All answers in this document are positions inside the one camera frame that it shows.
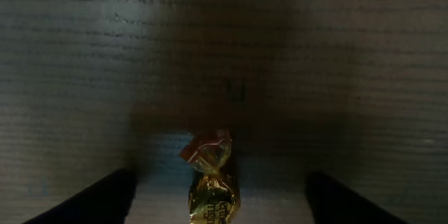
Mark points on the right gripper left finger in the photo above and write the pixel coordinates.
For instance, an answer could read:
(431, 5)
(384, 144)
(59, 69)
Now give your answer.
(94, 203)

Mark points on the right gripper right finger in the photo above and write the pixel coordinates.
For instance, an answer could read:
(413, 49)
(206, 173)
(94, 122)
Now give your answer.
(339, 206)

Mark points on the gold candy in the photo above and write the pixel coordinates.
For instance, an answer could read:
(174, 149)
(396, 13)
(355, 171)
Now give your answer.
(213, 189)

